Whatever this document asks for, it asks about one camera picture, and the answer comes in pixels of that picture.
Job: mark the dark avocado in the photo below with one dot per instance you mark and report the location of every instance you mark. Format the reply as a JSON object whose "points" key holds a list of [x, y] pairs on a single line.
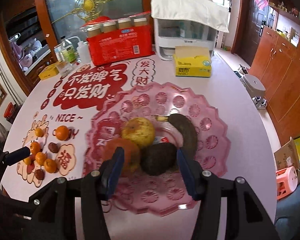
{"points": [[158, 158]]}

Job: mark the pink plastic stool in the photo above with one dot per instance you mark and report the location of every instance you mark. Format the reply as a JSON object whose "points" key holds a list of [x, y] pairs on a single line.
{"points": [[287, 181]]}

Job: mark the yellow tissue box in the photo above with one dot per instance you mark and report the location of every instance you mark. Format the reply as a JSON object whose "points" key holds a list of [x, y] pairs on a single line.
{"points": [[192, 61]]}

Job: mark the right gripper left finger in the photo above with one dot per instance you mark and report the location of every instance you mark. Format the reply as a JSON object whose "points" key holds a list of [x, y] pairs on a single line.
{"points": [[54, 216]]}

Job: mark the lychee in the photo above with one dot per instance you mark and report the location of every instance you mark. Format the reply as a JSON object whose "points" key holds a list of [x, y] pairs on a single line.
{"points": [[39, 174], [53, 147]]}

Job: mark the small tangerine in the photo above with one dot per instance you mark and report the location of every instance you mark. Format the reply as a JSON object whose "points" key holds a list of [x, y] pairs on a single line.
{"points": [[39, 132]]}

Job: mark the white towel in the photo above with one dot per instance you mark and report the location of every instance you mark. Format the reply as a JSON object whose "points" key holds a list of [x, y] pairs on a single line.
{"points": [[204, 12]]}

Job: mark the cardboard box on floor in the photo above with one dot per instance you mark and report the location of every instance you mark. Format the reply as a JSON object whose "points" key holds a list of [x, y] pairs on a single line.
{"points": [[289, 154]]}

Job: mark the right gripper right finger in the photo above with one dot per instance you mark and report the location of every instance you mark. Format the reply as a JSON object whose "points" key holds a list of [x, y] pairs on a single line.
{"points": [[246, 218]]}

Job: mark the yellow tin box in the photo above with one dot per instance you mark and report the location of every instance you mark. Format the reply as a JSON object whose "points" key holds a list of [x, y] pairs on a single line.
{"points": [[49, 71]]}

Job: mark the printed pink tablecloth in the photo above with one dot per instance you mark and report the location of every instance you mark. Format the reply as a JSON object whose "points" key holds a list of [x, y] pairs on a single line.
{"points": [[250, 153]]}

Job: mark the overripe dark banana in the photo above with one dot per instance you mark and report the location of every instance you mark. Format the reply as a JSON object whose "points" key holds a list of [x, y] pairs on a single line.
{"points": [[186, 129]]}

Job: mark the yellow pear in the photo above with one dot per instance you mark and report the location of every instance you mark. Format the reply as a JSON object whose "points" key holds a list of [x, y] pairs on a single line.
{"points": [[140, 131]]}

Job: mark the lychee front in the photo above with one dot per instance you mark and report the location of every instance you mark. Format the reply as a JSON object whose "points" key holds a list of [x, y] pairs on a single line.
{"points": [[39, 174]]}

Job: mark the clear drinking glass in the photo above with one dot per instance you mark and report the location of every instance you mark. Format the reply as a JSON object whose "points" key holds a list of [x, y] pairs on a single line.
{"points": [[64, 68]]}

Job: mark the small white carton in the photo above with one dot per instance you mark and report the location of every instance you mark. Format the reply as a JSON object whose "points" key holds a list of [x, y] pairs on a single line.
{"points": [[58, 52]]}

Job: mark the dark entrance door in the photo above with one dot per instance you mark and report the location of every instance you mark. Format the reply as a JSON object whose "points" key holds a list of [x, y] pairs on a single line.
{"points": [[252, 16]]}

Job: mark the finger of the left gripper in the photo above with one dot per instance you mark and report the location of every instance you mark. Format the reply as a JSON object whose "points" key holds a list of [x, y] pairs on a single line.
{"points": [[11, 158]]}

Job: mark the white squeeze bottle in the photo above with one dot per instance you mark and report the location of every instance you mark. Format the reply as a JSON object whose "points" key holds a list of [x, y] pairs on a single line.
{"points": [[82, 50]]}

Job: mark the clear green-label bottle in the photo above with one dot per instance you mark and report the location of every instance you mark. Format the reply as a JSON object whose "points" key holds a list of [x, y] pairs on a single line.
{"points": [[67, 50]]}

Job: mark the wooden cabinet wall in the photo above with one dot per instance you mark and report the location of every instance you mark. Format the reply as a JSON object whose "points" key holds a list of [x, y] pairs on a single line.
{"points": [[277, 65]]}

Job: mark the red drink bottle pack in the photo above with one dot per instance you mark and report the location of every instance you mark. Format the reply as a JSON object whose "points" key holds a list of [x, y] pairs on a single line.
{"points": [[119, 39]]}

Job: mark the pink plastic fruit bowl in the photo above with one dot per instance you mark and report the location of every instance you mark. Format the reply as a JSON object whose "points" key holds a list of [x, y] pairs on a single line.
{"points": [[165, 193]]}

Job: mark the white countertop appliance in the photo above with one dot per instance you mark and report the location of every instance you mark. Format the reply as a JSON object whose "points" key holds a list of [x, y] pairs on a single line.
{"points": [[169, 34]]}

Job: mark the glass door with gold ornament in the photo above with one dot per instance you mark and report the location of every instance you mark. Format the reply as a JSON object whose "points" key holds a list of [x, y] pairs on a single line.
{"points": [[65, 17]]}

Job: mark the grey round stool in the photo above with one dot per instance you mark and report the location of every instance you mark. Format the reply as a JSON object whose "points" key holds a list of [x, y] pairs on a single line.
{"points": [[253, 85]]}

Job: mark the red apple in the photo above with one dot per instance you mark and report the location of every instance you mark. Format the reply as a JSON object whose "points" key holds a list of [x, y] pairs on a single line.
{"points": [[132, 154]]}

